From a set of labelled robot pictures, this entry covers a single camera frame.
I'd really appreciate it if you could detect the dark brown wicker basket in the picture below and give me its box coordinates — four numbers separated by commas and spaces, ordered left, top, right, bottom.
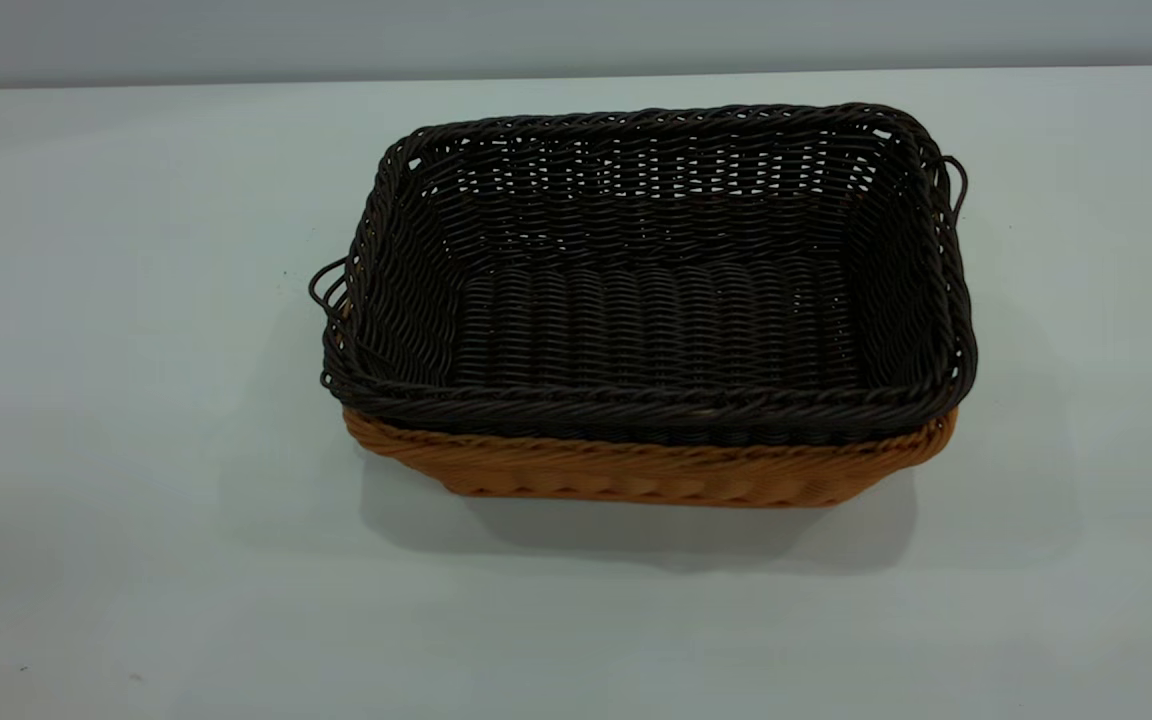
308, 102, 979, 448

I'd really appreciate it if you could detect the light brown wicker basket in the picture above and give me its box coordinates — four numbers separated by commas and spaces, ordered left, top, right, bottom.
336, 300, 959, 509

